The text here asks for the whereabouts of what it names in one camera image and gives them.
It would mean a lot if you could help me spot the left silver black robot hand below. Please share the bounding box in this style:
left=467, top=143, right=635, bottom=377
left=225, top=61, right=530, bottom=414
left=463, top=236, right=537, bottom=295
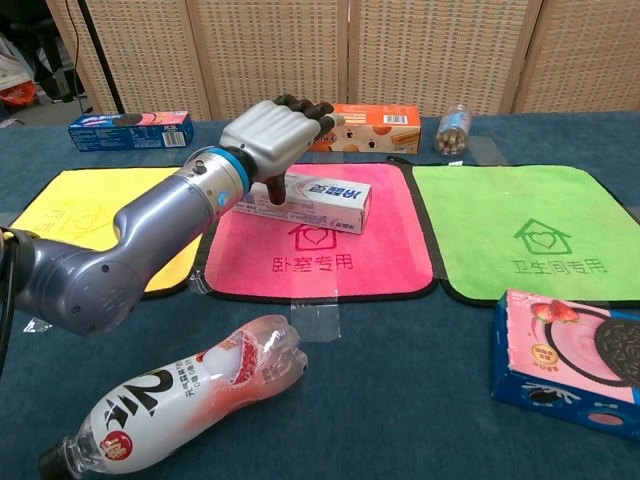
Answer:
left=219, top=93, right=346, bottom=206

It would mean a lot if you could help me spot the white toothpaste box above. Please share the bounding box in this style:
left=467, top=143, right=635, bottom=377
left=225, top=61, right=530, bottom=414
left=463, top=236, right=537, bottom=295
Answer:
left=232, top=164, right=374, bottom=235

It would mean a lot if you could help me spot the orange cracker box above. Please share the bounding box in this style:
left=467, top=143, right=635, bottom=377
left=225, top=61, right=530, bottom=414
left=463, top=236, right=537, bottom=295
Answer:
left=304, top=103, right=423, bottom=154

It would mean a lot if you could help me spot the long blue Oreo box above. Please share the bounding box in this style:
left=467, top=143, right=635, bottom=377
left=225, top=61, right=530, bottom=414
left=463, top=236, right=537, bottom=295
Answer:
left=67, top=110, right=196, bottom=153

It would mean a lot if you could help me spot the flat pink blue Oreo box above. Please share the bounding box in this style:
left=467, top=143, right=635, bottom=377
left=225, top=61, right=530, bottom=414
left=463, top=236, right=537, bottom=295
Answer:
left=490, top=288, right=640, bottom=442

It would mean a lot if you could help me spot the pink cloth with house print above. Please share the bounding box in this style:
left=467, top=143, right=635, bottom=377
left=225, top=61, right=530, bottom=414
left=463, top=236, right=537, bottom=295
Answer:
left=192, top=161, right=441, bottom=304

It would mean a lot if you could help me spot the wooden perforated folding screen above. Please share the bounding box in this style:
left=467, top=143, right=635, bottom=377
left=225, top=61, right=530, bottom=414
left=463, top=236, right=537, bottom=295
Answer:
left=44, top=0, right=640, bottom=122

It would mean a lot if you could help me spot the clear jar of biscuit sticks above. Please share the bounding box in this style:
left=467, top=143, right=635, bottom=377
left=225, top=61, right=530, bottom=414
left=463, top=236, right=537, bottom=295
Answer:
left=433, top=103, right=474, bottom=157

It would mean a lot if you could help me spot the black tripod stand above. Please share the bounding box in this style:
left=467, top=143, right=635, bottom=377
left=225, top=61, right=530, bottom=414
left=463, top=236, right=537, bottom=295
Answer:
left=74, top=0, right=125, bottom=115

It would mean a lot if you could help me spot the yellow cloth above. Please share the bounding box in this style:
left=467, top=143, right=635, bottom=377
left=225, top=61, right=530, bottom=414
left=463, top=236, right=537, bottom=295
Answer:
left=9, top=167, right=207, bottom=301

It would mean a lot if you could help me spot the green cloth with house print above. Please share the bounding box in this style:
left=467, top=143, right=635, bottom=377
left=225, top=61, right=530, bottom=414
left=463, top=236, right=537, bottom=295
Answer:
left=410, top=163, right=640, bottom=309

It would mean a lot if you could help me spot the orange plastic bag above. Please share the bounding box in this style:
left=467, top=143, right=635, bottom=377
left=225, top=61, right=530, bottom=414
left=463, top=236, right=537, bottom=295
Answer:
left=0, top=81, right=39, bottom=109

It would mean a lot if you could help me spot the clear plastic drink bottle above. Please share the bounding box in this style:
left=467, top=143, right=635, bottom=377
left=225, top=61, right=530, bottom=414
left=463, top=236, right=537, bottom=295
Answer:
left=38, top=314, right=308, bottom=479

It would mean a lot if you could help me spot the blue felt table cover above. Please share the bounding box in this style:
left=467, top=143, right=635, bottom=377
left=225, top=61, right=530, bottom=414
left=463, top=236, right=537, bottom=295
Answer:
left=0, top=110, right=640, bottom=480

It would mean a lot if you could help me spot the black cable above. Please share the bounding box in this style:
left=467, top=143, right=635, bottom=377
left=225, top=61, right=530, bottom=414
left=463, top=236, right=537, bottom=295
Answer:
left=0, top=227, right=24, bottom=381

